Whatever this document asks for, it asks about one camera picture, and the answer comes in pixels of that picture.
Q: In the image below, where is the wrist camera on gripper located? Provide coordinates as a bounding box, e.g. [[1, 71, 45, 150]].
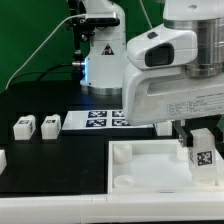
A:
[[127, 25, 198, 70]]

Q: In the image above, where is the white left obstacle block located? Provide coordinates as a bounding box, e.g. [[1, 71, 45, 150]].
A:
[[0, 150, 7, 175]]

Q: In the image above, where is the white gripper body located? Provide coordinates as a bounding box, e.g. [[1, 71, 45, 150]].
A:
[[122, 64, 224, 126]]

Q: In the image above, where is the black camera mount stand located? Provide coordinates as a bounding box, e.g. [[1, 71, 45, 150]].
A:
[[67, 0, 94, 82]]

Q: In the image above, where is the black cable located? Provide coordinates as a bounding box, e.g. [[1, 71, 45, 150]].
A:
[[6, 63, 75, 90]]

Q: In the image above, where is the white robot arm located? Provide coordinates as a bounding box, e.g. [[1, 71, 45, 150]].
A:
[[122, 0, 224, 125]]

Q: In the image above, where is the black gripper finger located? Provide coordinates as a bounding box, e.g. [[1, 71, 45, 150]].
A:
[[211, 114, 224, 145], [172, 120, 193, 147]]

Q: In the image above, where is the white front obstacle rail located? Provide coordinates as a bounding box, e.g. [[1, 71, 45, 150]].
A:
[[0, 192, 224, 224]]

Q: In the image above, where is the white sheet with fiducial tags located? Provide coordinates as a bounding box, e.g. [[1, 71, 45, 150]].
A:
[[62, 109, 155, 131]]

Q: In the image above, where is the white cable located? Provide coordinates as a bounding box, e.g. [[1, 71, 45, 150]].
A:
[[5, 13, 87, 90]]

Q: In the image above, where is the white square tabletop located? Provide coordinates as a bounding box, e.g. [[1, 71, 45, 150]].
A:
[[108, 140, 224, 193]]

